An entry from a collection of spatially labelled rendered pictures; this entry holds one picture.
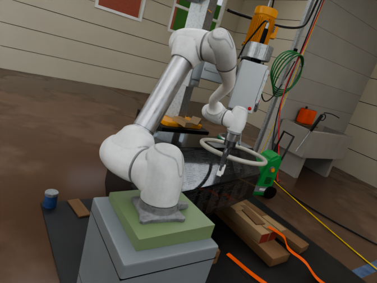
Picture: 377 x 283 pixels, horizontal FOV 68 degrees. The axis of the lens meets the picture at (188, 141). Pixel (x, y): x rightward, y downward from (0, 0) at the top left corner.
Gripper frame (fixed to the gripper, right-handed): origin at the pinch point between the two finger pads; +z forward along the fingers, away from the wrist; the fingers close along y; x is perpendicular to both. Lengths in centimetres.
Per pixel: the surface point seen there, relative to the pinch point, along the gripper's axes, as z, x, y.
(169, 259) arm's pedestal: 13, -7, -86
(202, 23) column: -102, 78, 96
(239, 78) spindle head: -60, 21, 70
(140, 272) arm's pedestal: 16, -1, -94
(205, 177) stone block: 16.5, 13.3, 24.1
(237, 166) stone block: 9, -2, 60
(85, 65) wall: -5, 495, 434
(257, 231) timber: 60, -35, 71
